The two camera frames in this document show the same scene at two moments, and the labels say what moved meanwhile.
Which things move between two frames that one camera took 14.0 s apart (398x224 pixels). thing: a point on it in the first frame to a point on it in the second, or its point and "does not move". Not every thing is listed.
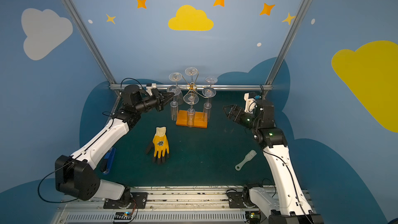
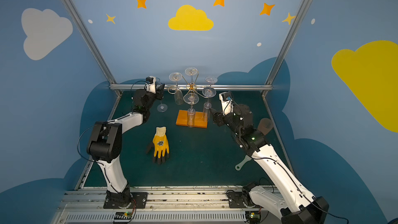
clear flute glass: x=174 y=105 to x=162 y=107
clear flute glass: x=208 y=92 does not move
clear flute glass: x=190 y=99 does not move
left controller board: x=123 y=217 does not move
